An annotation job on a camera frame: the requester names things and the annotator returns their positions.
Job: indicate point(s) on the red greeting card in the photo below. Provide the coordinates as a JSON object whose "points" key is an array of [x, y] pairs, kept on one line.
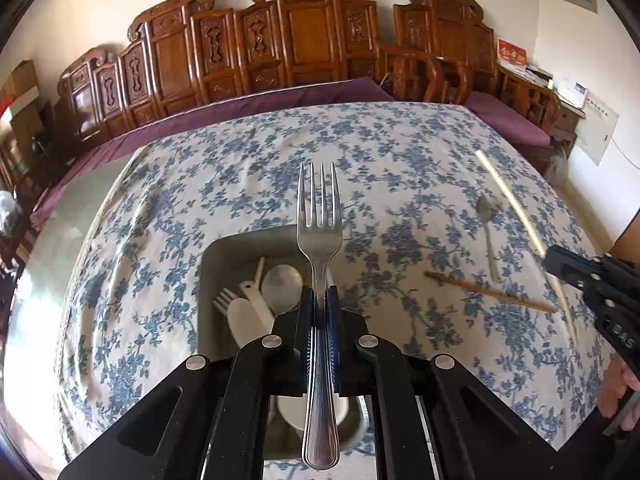
{"points": [[511, 55]]}

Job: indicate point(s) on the blue floral tablecloth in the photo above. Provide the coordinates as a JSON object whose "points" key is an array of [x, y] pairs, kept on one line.
{"points": [[410, 176]]}

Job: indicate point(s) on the lower cardboard box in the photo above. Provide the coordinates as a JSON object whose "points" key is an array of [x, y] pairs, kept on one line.
{"points": [[23, 134]]}

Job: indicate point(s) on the person's right hand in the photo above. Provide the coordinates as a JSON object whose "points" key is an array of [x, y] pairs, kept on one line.
{"points": [[617, 379]]}

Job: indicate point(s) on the wooden side table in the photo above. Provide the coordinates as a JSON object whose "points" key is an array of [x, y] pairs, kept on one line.
{"points": [[564, 129]]}

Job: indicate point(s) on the steel spoon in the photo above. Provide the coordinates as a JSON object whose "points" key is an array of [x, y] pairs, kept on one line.
{"points": [[486, 212]]}

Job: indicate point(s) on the long carved wooden sofa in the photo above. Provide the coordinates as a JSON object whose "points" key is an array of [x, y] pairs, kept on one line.
{"points": [[184, 54]]}

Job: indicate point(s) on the top cardboard box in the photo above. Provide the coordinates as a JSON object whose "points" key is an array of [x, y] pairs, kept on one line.
{"points": [[22, 78]]}

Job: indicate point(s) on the white box on side table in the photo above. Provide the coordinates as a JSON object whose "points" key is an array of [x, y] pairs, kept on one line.
{"points": [[571, 92]]}

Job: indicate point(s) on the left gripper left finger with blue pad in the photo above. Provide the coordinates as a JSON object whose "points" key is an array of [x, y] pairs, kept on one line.
{"points": [[206, 419]]}

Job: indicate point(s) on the white wall electrical box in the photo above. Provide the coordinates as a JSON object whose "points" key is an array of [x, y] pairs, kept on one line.
{"points": [[594, 131]]}

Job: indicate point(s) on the white plastic fork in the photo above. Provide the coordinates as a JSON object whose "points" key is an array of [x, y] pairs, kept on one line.
{"points": [[223, 300]]}

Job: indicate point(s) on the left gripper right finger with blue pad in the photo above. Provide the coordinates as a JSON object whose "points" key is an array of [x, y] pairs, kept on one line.
{"points": [[432, 422]]}

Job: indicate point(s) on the cardboard box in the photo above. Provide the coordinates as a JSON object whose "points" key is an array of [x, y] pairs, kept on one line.
{"points": [[23, 134], [22, 78]]}

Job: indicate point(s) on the clear plastic bag at left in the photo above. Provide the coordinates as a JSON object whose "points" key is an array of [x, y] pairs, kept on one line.
{"points": [[11, 213]]}

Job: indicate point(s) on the purple armchair cushion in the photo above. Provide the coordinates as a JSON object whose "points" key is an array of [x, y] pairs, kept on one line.
{"points": [[506, 121]]}

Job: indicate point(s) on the brown wooden chopstick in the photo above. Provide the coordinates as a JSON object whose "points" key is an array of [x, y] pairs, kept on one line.
{"points": [[494, 293]]}

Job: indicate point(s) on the carved wooden armchair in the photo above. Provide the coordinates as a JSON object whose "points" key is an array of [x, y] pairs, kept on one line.
{"points": [[454, 32]]}

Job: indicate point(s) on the purple sofa cushion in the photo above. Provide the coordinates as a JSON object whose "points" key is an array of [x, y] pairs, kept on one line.
{"points": [[338, 92]]}

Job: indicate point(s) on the plastic bag on floor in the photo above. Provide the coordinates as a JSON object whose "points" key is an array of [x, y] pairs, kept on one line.
{"points": [[556, 172]]}

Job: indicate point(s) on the steel fork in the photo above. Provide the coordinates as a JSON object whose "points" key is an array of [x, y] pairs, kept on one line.
{"points": [[319, 237]]}

